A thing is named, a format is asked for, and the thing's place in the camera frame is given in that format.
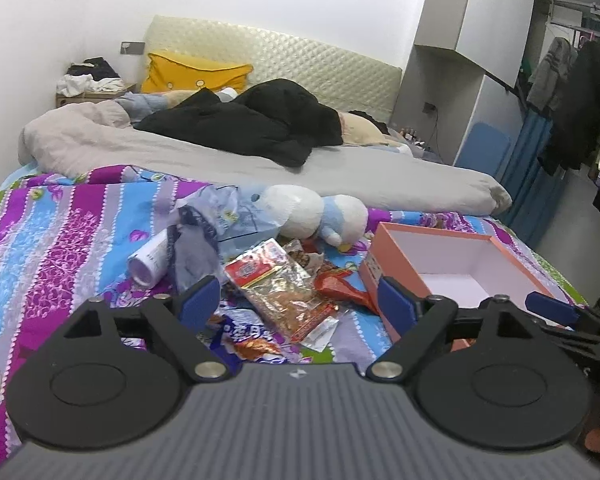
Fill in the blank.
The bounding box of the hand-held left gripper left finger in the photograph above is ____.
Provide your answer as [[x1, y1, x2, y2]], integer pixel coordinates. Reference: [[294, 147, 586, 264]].
[[62, 275, 228, 381]]

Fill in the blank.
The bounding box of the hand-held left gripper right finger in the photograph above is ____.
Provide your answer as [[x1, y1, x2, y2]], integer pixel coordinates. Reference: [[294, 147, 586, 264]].
[[366, 276, 543, 380]]

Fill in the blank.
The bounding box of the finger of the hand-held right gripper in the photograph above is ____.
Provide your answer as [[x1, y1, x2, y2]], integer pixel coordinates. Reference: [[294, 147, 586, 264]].
[[542, 327, 600, 363], [525, 291, 600, 333]]

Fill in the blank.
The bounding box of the clear snack packet white header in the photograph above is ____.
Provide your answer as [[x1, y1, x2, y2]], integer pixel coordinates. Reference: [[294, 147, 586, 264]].
[[224, 237, 342, 352]]

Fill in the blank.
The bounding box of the pink cardboard box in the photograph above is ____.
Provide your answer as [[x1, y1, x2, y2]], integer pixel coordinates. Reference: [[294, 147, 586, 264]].
[[358, 221, 573, 352]]

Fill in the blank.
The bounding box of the blue white snack packet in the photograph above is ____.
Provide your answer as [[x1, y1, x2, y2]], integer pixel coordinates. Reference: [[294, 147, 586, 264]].
[[207, 307, 291, 366]]

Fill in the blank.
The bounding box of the white paper tube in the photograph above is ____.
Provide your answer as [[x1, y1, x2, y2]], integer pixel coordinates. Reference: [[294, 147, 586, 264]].
[[126, 230, 181, 288]]

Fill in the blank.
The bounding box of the pale blue plastic bag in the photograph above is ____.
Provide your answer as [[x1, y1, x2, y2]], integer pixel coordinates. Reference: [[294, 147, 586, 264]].
[[167, 185, 281, 296]]

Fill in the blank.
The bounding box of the clear snack packet red header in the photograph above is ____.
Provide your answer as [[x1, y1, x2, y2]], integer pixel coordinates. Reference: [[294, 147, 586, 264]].
[[280, 239, 326, 281]]

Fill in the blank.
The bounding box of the white and blue plush toy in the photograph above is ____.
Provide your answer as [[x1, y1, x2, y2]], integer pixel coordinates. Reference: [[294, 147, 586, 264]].
[[252, 185, 370, 253]]

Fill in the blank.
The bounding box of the blue curtain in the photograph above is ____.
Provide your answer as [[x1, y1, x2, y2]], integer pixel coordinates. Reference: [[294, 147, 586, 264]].
[[500, 107, 553, 246]]

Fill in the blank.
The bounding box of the grey duvet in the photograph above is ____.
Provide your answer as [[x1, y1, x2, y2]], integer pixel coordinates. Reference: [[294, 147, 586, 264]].
[[19, 100, 513, 218]]

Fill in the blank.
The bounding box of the purple floral bedsheet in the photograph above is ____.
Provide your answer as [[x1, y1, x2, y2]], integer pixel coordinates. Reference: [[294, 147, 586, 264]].
[[0, 164, 591, 471]]

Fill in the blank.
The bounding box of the beige pillow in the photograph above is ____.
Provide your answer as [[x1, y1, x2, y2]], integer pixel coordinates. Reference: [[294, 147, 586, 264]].
[[340, 111, 406, 148]]

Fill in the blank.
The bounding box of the black jacket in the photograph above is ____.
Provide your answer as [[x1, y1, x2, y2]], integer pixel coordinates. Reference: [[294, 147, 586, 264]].
[[132, 79, 344, 168]]

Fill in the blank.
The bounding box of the black hanging coat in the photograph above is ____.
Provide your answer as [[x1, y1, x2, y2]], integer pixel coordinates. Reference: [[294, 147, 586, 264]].
[[537, 40, 600, 176]]

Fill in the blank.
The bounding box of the light blue cloth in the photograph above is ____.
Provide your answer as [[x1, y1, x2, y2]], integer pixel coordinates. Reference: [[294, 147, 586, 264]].
[[115, 87, 241, 113]]

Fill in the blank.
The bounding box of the yellow pillow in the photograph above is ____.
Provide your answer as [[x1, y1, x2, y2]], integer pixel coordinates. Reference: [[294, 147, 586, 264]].
[[141, 51, 254, 95]]

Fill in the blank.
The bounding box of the grey hanging jacket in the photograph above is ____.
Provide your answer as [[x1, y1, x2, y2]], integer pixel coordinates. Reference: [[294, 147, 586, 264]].
[[526, 37, 578, 118]]

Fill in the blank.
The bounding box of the wooden nightstand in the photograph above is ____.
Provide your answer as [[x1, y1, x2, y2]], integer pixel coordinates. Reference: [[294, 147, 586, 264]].
[[55, 82, 141, 109]]

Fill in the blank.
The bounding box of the white clothes pile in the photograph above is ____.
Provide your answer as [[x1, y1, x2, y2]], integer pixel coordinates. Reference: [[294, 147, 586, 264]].
[[56, 74, 126, 97]]

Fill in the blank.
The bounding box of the yellow sponge block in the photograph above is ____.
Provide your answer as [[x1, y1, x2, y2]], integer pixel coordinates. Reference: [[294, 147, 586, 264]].
[[144, 15, 403, 126]]

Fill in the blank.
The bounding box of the black folded cloth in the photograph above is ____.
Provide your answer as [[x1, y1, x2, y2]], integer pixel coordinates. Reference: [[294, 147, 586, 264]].
[[70, 57, 122, 80]]

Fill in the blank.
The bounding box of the white wardrobe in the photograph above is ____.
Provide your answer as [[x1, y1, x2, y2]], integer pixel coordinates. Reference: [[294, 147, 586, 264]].
[[390, 0, 538, 166]]

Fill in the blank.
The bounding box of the metal clothes rail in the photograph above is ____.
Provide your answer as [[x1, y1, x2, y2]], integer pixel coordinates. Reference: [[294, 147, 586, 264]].
[[547, 0, 600, 41]]

